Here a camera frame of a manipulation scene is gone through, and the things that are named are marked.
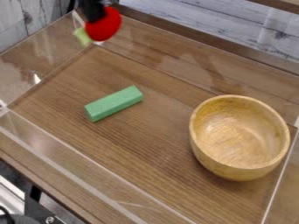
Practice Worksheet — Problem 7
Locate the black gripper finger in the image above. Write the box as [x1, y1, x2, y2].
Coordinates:
[79, 0, 105, 23]

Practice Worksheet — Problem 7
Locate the red plush strawberry toy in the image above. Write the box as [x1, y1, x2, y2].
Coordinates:
[73, 6, 121, 46]

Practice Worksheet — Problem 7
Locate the light wooden bowl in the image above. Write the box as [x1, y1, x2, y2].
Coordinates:
[190, 94, 291, 181]

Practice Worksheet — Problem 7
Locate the green foam block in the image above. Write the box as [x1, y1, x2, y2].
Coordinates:
[84, 86, 144, 123]

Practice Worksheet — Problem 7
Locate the clear acrylic tray wall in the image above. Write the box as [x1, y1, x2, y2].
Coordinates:
[0, 101, 196, 224]

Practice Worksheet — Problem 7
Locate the black table leg bracket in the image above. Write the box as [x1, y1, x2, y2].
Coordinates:
[24, 185, 65, 224]

